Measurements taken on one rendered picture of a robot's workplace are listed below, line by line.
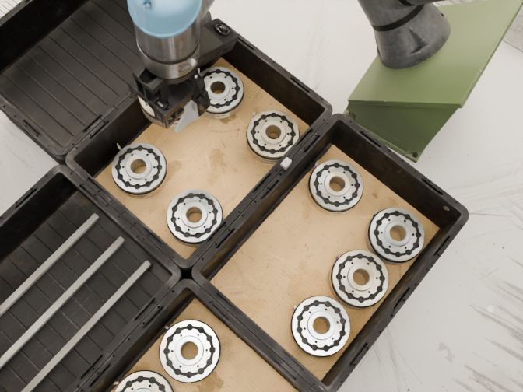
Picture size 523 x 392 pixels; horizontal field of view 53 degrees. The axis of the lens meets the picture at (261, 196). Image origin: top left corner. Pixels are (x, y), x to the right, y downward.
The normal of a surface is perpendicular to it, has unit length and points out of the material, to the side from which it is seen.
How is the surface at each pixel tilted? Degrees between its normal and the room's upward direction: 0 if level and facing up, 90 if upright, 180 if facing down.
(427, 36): 35
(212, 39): 30
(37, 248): 0
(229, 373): 0
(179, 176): 0
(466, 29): 44
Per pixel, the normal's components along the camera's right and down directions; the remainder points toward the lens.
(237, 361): 0.03, -0.30
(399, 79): -0.56, -0.59
